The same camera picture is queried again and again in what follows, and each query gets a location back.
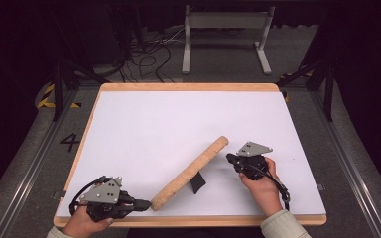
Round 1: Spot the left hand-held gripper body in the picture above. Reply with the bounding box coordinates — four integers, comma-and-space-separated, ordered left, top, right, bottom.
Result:
78, 176, 137, 223

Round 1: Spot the white table sheet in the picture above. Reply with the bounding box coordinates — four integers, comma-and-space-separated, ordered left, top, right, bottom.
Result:
56, 90, 327, 218

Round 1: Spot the person's right hand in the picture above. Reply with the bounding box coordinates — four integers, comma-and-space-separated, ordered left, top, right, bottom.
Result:
238, 157, 284, 218

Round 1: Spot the person's left hand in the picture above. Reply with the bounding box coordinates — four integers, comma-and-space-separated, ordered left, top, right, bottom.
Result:
62, 203, 115, 238

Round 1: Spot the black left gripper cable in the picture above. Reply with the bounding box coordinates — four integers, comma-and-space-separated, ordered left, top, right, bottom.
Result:
67, 175, 108, 216

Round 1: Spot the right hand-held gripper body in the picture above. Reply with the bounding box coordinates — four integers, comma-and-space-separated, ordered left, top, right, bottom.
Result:
233, 141, 274, 181

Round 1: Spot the bundle of floor cables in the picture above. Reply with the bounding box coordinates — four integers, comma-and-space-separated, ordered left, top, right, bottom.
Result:
118, 26, 187, 83

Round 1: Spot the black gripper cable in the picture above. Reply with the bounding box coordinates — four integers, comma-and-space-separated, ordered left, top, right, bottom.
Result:
67, 175, 108, 216
250, 164, 292, 211

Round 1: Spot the yellow black floor tape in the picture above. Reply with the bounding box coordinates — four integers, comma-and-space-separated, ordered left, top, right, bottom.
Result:
279, 69, 314, 103

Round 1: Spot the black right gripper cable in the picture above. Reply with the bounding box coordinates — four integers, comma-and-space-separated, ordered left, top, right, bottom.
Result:
250, 164, 292, 211

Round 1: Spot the black metal stand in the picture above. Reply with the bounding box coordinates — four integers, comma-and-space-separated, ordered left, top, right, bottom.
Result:
48, 6, 111, 122
276, 54, 337, 122

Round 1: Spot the aluminium floor rail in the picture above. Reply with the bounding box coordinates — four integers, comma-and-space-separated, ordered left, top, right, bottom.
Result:
311, 88, 381, 238
0, 88, 80, 238

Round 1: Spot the white metal stand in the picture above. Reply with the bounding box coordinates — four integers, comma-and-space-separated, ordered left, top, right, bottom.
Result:
182, 4, 277, 76

